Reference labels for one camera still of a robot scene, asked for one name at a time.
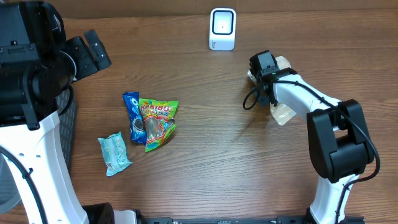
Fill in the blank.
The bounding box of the blue Oreo packet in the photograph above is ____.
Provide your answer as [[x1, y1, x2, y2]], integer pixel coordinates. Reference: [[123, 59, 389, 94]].
[[123, 92, 147, 144]]

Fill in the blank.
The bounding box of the green Haribo gummy bag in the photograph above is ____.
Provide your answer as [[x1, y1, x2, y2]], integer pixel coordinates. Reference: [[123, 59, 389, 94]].
[[139, 98, 179, 152]]

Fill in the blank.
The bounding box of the teal snack packet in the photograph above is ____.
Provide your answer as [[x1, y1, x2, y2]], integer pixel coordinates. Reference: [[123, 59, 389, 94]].
[[98, 132, 132, 177]]

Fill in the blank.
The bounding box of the beige pastry snack bag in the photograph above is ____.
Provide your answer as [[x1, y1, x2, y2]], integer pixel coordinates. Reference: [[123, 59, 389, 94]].
[[243, 51, 297, 126]]

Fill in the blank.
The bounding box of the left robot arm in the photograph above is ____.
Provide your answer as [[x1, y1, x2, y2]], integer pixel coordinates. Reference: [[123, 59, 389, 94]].
[[1, 1, 137, 224]]

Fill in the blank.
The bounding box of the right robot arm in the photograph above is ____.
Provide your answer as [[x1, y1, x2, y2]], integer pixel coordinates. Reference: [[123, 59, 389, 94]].
[[248, 50, 381, 223]]

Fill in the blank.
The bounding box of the white barcode scanner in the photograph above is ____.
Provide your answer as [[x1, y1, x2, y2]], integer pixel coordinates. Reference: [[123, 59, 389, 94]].
[[209, 7, 236, 51]]

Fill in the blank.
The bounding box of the cardboard back board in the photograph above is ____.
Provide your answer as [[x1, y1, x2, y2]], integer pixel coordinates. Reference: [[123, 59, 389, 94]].
[[50, 0, 397, 19]]

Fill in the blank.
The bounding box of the grey plastic mesh basket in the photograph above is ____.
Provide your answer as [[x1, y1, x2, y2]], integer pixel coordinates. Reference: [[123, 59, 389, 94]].
[[1, 99, 76, 214]]

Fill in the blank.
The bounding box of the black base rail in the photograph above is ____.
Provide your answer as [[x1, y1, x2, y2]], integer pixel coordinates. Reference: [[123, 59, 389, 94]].
[[142, 214, 365, 224]]

